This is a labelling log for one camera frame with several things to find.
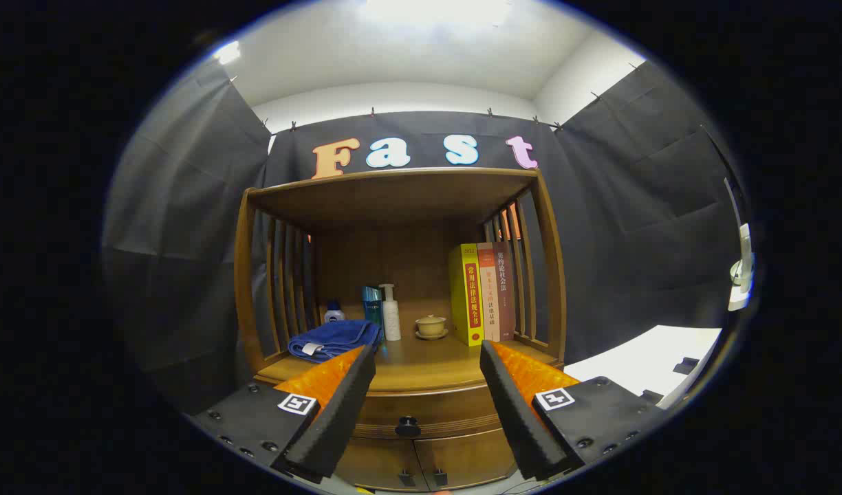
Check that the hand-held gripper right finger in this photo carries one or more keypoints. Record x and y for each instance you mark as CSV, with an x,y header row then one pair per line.
x,y
521,419

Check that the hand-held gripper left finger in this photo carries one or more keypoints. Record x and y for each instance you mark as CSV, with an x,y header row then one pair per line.
x,y
338,419

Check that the black drawer knob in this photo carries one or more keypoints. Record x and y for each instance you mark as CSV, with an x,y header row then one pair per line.
x,y
408,427

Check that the wooden drawer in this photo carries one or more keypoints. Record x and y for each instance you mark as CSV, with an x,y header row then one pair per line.
x,y
435,409

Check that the wooden cabinet door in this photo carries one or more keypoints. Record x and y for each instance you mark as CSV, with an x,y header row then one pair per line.
x,y
469,457
373,464

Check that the wooden countertop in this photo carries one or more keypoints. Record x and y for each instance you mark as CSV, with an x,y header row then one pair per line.
x,y
421,361

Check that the white drawer cabinet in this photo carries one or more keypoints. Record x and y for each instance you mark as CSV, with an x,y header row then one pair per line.
x,y
648,357

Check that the wooden cabinet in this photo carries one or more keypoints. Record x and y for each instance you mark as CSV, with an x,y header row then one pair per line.
x,y
393,199

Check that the blue folded towel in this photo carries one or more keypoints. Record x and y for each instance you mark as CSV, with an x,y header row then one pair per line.
x,y
331,338

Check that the small white blue-capped bottle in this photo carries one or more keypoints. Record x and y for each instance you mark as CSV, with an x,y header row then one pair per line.
x,y
333,313

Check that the white pump bottle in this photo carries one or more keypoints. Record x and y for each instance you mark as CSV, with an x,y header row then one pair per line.
x,y
391,316

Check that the clear blue bottle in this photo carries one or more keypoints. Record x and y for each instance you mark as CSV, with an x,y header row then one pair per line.
x,y
372,302

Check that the orange and white book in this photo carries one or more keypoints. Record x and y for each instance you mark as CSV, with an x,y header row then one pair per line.
x,y
490,295

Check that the beige lidded teacup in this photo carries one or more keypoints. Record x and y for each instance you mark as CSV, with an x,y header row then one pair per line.
x,y
431,326

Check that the brown book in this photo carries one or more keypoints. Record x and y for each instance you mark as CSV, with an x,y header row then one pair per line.
x,y
505,289

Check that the thick yellow book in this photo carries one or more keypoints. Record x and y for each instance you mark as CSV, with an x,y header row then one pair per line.
x,y
466,295

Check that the white wall device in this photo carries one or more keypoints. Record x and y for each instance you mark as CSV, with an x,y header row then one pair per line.
x,y
741,268

